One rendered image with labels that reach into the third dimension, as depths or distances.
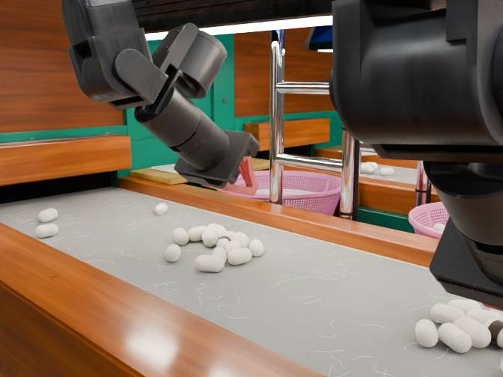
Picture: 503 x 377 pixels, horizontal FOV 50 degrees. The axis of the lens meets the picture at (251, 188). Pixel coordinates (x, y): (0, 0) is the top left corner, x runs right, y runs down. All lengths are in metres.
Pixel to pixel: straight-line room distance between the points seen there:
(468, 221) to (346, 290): 0.35
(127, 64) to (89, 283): 0.23
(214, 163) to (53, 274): 0.22
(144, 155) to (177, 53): 0.65
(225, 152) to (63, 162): 0.50
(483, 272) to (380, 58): 0.18
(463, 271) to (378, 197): 0.76
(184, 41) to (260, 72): 0.88
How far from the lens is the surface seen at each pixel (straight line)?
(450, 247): 0.38
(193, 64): 0.61
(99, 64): 0.55
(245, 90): 1.45
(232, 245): 0.71
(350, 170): 0.83
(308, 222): 0.81
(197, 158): 0.63
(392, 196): 1.11
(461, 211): 0.29
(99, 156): 1.11
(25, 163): 1.05
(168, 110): 0.58
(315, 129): 1.56
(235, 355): 0.44
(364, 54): 0.24
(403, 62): 0.23
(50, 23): 1.15
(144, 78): 0.56
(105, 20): 0.56
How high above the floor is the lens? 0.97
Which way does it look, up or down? 11 degrees down
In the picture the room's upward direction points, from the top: straight up
